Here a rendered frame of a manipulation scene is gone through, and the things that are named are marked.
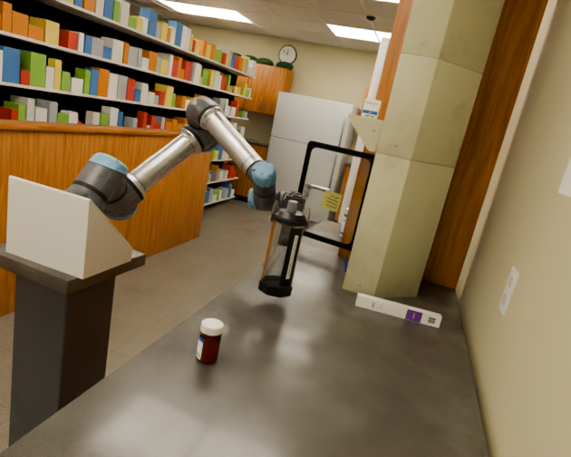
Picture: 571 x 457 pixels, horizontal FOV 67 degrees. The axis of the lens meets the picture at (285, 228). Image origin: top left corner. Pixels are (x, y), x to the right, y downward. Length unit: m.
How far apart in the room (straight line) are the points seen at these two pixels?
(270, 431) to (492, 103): 1.38
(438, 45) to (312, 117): 5.15
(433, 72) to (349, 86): 5.73
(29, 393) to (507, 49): 1.97
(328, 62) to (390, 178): 5.90
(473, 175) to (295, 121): 4.97
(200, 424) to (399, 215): 0.91
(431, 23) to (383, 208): 0.56
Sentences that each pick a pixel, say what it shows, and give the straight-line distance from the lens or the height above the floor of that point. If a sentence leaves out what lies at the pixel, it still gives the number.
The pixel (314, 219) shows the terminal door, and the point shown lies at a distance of 1.82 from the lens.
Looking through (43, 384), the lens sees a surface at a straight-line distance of 1.59.
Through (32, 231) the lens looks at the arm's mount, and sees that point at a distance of 1.37.
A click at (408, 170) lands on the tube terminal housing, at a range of 1.40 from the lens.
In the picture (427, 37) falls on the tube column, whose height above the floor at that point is 1.76.
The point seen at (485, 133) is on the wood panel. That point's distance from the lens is 1.78.
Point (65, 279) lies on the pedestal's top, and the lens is 1.28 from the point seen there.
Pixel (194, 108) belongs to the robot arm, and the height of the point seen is 1.43.
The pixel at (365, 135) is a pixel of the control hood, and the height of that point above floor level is 1.45.
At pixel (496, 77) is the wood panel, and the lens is 1.80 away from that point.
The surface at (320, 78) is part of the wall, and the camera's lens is 7.23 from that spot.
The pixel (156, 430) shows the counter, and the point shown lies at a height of 0.94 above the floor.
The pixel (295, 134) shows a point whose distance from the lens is 6.56.
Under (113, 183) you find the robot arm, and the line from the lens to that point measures 1.45.
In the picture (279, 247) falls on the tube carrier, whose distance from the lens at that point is 1.18.
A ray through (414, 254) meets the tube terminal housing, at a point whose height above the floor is 1.10.
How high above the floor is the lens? 1.46
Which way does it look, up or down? 14 degrees down
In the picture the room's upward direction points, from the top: 12 degrees clockwise
